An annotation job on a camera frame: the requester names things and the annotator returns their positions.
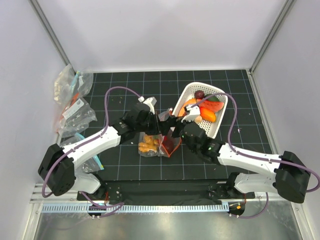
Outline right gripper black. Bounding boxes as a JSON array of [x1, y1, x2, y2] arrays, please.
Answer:
[[159, 114, 198, 153]]

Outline dark red passion fruit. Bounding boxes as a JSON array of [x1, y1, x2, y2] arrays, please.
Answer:
[[162, 139, 175, 154]]

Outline yellow orange ginger root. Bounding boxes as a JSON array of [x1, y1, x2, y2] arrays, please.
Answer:
[[138, 135, 160, 153]]

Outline clear zip bag orange zipper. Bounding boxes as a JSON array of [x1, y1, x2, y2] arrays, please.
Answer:
[[137, 107, 182, 158]]

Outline white perforated plastic basket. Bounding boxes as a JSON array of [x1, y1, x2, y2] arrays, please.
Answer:
[[172, 82, 228, 138]]

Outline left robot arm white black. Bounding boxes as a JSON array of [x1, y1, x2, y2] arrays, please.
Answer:
[[38, 97, 158, 200]]

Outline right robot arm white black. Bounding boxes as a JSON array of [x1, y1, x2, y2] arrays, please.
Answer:
[[161, 116, 312, 204]]

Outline clear bag with white label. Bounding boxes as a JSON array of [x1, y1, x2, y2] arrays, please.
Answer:
[[56, 97, 97, 138]]

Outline beige garlic bulb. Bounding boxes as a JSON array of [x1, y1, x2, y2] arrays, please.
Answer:
[[194, 115, 203, 124]]

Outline orange papaya slice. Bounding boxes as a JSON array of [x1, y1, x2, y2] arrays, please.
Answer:
[[183, 98, 198, 107]]

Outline dark purple plum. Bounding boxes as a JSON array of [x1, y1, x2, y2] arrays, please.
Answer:
[[194, 90, 205, 99]]

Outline watermelon slice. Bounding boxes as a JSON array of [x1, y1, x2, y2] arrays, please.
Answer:
[[198, 100, 224, 113]]

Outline black grid cutting mat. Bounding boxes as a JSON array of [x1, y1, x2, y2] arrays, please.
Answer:
[[82, 69, 272, 181]]

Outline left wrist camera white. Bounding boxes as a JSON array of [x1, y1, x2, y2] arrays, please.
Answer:
[[142, 97, 157, 114]]

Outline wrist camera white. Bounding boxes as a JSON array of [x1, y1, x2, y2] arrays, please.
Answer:
[[142, 97, 157, 114], [176, 104, 201, 124]]

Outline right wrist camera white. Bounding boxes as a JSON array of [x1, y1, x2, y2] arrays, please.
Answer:
[[176, 104, 201, 124]]

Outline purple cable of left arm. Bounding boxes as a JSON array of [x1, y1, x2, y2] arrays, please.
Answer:
[[41, 86, 145, 219]]

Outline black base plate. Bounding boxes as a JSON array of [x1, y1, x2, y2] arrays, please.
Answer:
[[87, 179, 255, 202]]

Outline slotted aluminium cable duct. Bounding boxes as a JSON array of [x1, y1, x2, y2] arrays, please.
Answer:
[[41, 202, 229, 214]]

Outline aluminium frame rail left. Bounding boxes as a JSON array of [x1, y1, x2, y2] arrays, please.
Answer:
[[28, 0, 76, 73]]

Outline aluminium frame rail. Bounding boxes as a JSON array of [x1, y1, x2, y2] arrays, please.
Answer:
[[28, 0, 76, 73], [249, 0, 296, 75]]

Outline aluminium frame rail right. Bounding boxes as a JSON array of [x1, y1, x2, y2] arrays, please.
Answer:
[[249, 0, 296, 75]]

